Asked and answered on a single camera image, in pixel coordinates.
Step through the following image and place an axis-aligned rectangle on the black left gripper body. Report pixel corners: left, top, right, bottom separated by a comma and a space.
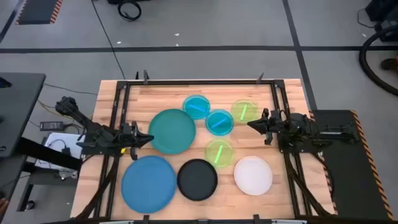
120, 120, 140, 161

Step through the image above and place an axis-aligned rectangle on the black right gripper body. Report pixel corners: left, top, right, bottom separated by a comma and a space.
262, 108, 282, 146

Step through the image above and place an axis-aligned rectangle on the large teal plastic plate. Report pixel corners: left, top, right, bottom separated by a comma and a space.
148, 108, 197, 155

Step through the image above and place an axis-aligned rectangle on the white plastic plate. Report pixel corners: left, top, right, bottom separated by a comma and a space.
233, 156, 274, 197

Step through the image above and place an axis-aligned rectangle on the small clear blue plate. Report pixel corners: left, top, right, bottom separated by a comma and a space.
182, 95, 211, 121
205, 108, 234, 136

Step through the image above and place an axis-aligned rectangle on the black plastic plate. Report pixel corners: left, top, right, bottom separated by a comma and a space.
177, 158, 218, 202

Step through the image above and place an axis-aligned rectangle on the small clear green plate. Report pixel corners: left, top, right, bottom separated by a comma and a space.
231, 99, 259, 124
204, 139, 236, 169

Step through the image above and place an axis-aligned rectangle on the large blue plastic plate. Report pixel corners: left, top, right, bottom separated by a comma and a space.
121, 155, 177, 215

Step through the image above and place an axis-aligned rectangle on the white box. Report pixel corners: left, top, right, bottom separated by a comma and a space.
34, 132, 86, 180

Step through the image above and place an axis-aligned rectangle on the black power adapter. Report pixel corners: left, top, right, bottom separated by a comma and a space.
39, 121, 65, 132

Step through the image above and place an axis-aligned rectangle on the black hazard-striped floor mat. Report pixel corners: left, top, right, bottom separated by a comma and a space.
15, 0, 64, 25
310, 108, 396, 222

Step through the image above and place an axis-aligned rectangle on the black desk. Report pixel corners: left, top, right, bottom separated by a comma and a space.
0, 72, 47, 159

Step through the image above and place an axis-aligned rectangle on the person's shoe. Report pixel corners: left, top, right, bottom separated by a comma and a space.
381, 57, 398, 71

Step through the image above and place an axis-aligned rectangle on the person's hand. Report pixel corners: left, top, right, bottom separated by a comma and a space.
0, 198, 9, 219

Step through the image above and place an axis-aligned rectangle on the black equipment case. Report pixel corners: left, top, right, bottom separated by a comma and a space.
365, 0, 398, 43

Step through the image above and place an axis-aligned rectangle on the black metal table frame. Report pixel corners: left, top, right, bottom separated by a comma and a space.
75, 79, 335, 219

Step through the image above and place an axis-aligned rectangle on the black stand frame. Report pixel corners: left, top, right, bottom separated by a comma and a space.
15, 136, 83, 213

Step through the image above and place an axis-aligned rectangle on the long thin black cable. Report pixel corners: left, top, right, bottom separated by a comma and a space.
91, 0, 126, 80

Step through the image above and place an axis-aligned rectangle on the thick black hose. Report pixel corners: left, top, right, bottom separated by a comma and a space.
358, 24, 398, 97

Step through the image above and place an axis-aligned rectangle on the coiled black cable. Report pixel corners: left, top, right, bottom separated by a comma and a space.
117, 1, 142, 22

